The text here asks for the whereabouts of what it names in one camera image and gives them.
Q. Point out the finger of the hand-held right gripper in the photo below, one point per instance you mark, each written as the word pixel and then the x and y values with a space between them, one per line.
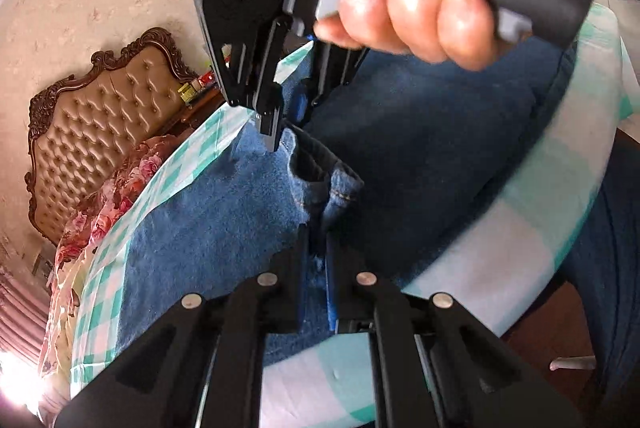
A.
pixel 265 72
pixel 327 67

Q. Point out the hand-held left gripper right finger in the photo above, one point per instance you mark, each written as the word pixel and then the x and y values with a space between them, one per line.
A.
pixel 350 270

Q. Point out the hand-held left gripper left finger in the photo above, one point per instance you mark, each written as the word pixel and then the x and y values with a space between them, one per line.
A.
pixel 287 288

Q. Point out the blue denim pants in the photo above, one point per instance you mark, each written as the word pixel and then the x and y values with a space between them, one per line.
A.
pixel 425 147

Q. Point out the red box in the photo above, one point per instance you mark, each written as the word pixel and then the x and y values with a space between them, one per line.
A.
pixel 206 81

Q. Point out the dark wooden nightstand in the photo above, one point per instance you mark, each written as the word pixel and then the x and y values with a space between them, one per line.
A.
pixel 205 102

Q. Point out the yellow jar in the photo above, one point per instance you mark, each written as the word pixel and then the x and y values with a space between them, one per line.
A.
pixel 186 92

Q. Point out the floral quilt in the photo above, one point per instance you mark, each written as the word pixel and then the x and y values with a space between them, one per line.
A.
pixel 135 178

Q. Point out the tufted leather bed headboard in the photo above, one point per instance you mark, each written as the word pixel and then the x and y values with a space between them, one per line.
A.
pixel 100 132

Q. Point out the green checkered tablecloth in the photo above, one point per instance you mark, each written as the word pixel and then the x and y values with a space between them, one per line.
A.
pixel 525 218

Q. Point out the white plastic object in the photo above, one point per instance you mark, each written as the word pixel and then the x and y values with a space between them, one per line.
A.
pixel 570 363

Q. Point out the pink curtain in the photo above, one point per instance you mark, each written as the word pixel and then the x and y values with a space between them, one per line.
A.
pixel 20 308

